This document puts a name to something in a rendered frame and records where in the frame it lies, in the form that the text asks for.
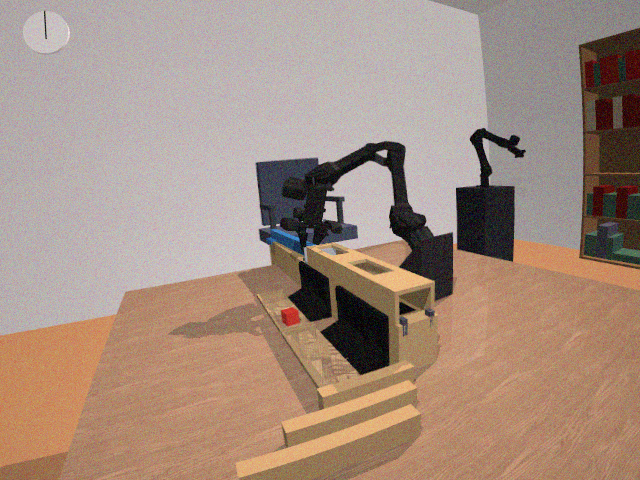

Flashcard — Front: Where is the red cube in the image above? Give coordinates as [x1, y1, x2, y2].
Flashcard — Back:
[281, 307, 299, 326]

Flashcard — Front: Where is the tan rectangular bar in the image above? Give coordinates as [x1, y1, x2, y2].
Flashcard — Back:
[317, 360, 414, 410]

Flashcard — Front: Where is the tan wooden bar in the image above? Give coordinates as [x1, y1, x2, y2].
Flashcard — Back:
[236, 404, 421, 480]
[281, 380, 417, 448]

